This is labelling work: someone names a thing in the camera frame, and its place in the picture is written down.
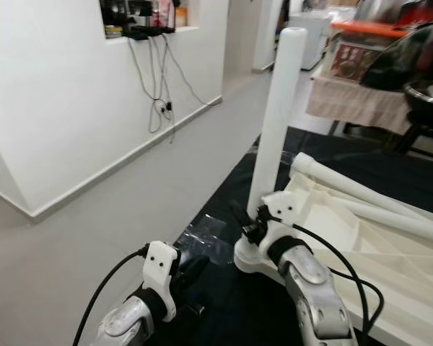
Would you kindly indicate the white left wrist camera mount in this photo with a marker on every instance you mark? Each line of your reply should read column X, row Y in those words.
column 159, row 270

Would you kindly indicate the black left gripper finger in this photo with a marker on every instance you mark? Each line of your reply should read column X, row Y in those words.
column 195, row 269

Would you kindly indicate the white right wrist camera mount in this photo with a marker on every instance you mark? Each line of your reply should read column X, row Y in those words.
column 283, row 209

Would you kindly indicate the beige cloth covered side table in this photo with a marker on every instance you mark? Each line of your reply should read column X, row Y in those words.
column 361, row 101

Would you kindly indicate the black tablecloth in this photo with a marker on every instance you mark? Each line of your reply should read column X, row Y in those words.
column 231, row 317

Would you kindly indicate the white plastic children table top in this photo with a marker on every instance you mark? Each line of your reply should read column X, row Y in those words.
column 404, row 288

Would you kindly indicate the orange lid storage box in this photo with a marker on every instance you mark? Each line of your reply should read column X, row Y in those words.
column 357, row 54

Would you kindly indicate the black round stool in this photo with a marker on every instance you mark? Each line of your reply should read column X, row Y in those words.
column 427, row 135

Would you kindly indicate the white fridge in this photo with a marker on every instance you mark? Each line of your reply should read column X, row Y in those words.
column 316, row 36

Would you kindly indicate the black bag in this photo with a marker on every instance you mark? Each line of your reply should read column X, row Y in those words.
column 411, row 59

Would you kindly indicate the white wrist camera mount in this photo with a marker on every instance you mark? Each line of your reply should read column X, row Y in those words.
column 283, row 209
column 159, row 270

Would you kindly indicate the black electronic device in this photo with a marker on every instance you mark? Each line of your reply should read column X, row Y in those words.
column 144, row 23

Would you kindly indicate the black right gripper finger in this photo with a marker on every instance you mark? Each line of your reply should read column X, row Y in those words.
column 239, row 215

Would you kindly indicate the clear tape patch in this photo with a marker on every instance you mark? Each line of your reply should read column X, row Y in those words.
column 202, row 231

